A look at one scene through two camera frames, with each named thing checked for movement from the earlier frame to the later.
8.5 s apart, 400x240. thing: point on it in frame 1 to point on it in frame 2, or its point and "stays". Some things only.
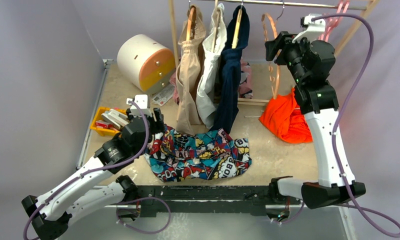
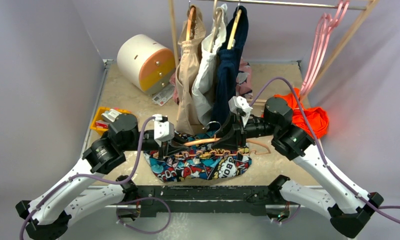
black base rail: x=154 y=199 stays
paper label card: x=164 y=95 stays
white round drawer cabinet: x=145 y=63 stays
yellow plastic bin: x=105 y=131 stays
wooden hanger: x=275 y=85 to x=216 y=127
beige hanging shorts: x=188 y=115 stays
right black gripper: x=279 y=48 to x=236 y=133
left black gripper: x=158 y=126 to x=172 y=146
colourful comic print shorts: x=174 y=155 stays
